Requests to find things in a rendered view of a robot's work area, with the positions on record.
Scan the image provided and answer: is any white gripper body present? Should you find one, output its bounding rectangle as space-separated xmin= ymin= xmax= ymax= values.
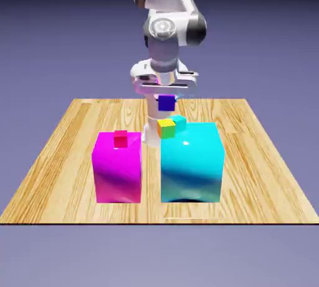
xmin=135 ymin=79 xmax=199 ymax=96

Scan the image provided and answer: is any small blue cube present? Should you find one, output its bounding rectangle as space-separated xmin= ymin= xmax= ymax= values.
xmin=158 ymin=94 xmax=177 ymax=112

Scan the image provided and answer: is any small cyan cube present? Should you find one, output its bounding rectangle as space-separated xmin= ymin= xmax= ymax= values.
xmin=171 ymin=114 xmax=188 ymax=132

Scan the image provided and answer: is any small multicoloured cube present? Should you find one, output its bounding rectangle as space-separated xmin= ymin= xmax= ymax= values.
xmin=156 ymin=118 xmax=176 ymax=140

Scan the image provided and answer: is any small red cube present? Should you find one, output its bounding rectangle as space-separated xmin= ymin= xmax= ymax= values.
xmin=113 ymin=130 xmax=128 ymax=148

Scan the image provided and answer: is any large cyan box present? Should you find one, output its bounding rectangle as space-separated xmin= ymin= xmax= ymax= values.
xmin=159 ymin=122 xmax=226 ymax=203

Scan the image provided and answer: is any large magenta box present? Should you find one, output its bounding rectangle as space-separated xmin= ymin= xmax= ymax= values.
xmin=91 ymin=131 xmax=143 ymax=204

